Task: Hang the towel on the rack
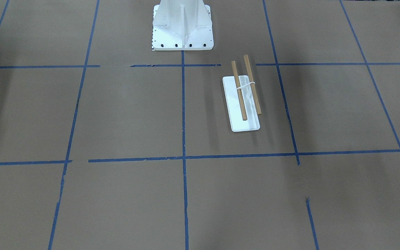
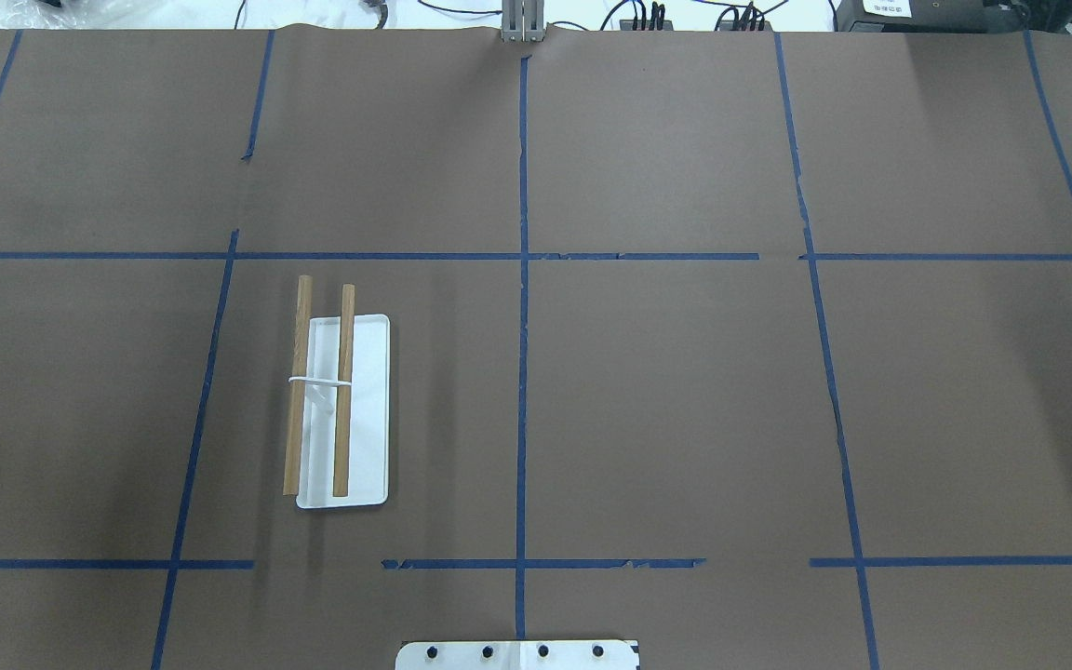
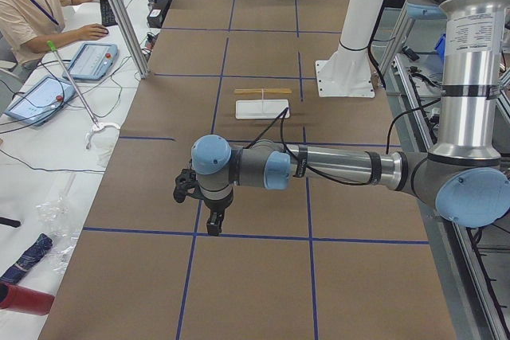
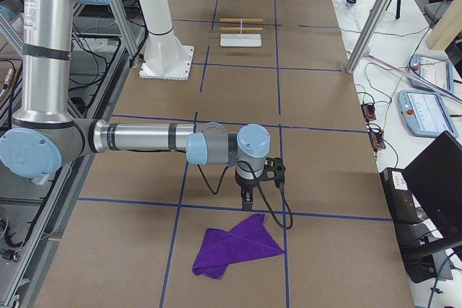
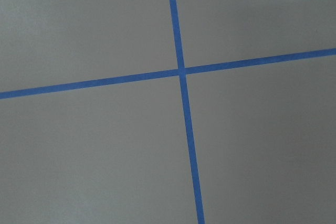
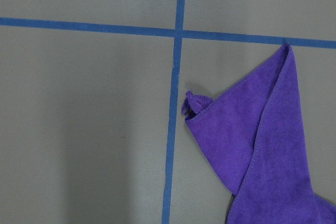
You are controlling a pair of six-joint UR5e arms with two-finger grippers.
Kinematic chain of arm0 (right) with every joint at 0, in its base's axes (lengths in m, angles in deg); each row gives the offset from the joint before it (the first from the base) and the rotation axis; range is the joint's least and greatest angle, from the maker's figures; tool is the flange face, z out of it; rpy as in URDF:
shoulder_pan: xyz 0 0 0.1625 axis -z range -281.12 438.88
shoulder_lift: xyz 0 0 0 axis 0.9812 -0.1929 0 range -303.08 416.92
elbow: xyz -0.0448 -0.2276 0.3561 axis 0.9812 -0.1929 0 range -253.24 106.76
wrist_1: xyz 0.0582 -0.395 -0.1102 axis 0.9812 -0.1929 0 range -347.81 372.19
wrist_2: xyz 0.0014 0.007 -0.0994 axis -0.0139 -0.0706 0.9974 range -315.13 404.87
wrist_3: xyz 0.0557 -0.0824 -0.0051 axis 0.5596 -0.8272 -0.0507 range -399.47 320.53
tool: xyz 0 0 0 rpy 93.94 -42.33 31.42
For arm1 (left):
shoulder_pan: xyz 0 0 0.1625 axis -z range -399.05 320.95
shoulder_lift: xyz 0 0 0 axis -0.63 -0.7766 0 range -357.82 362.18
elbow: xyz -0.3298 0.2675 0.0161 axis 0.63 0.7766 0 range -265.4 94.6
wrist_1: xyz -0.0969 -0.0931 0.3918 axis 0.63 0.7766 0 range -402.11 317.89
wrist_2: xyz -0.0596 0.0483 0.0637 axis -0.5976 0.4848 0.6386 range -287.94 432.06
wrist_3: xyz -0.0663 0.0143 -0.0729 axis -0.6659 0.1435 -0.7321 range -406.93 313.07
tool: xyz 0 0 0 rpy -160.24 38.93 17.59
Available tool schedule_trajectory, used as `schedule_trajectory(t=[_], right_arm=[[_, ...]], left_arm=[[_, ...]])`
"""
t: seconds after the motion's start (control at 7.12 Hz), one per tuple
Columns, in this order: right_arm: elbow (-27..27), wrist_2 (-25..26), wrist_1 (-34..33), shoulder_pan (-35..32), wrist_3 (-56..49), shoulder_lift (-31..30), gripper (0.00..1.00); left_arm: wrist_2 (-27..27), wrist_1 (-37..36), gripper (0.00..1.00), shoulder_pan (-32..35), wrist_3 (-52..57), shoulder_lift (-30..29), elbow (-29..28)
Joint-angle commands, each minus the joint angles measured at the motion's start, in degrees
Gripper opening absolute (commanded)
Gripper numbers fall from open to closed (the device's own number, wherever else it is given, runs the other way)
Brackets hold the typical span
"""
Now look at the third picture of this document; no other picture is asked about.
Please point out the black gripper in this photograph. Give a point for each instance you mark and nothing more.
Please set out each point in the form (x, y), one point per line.
(215, 206)

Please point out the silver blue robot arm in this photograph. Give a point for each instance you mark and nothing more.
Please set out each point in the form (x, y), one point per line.
(220, 166)

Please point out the white towel rack with wooden bar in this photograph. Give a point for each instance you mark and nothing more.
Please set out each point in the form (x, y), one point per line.
(263, 107)

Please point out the person's right hand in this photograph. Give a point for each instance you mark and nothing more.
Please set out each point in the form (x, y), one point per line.
(90, 33)

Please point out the metal reacher grabber stick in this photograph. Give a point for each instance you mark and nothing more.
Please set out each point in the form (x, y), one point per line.
(97, 126)

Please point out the clear plastic bag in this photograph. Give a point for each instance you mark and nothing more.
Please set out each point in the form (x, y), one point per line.
(59, 220)

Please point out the brown table cover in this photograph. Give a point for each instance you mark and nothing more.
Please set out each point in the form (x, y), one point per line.
(317, 260)

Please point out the blue teach pendant far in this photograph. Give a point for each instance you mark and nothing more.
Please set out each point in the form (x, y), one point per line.
(92, 61)

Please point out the blue teach pendant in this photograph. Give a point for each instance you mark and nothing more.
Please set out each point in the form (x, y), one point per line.
(41, 102)
(92, 61)

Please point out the dark blue folded umbrella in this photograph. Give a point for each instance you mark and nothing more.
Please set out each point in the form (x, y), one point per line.
(29, 258)

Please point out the blue teach pendant near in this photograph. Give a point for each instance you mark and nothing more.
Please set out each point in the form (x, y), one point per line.
(41, 102)

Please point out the red cylinder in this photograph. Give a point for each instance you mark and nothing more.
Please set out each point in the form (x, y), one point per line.
(24, 300)

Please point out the black box on table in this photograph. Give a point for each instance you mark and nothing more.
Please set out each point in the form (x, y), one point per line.
(158, 13)

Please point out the black keyboard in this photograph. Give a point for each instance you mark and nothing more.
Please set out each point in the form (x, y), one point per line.
(107, 15)

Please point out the person in beige shirt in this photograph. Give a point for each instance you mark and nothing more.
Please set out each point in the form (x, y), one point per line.
(28, 24)

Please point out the blue storage bin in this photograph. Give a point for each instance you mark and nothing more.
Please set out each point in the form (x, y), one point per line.
(440, 47)

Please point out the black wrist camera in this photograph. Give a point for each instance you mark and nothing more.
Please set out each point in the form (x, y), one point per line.
(185, 184)

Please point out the aluminium frame post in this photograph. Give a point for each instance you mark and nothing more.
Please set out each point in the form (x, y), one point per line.
(130, 38)

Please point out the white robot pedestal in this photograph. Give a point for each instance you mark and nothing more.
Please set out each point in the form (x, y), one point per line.
(347, 72)

